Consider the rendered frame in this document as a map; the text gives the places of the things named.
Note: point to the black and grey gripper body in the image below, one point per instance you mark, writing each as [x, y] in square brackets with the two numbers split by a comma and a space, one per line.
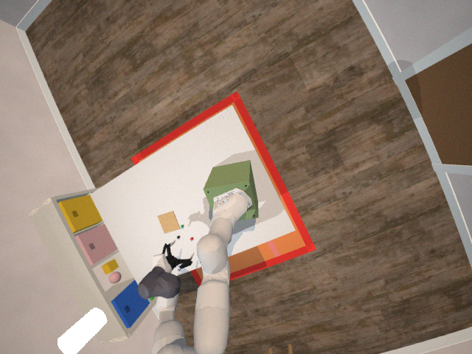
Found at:
[171, 262]

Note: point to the tan square mat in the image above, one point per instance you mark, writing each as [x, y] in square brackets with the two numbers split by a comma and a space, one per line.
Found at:
[168, 222]

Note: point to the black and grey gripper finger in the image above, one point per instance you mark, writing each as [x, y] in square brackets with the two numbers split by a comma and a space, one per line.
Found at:
[184, 262]
[168, 249]

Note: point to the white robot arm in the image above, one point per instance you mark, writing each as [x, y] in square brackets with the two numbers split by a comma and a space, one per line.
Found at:
[211, 322]

